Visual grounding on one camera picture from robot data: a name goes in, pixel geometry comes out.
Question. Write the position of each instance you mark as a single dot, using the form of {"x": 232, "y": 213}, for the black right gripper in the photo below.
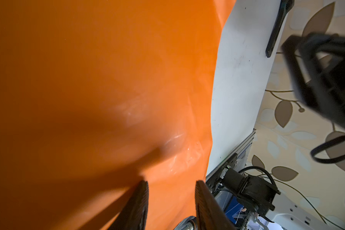
{"x": 316, "y": 65}

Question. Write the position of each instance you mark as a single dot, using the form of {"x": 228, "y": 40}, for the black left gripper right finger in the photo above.
{"x": 209, "y": 215}

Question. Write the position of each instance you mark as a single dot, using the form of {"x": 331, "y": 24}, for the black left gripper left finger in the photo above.
{"x": 134, "y": 214}

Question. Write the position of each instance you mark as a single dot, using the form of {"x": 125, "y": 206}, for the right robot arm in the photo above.
{"x": 264, "y": 198}

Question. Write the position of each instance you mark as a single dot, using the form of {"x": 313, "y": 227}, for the black adjustable wrench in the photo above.
{"x": 284, "y": 8}

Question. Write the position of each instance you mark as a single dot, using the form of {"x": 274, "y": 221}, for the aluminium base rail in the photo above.
{"x": 237, "y": 159}

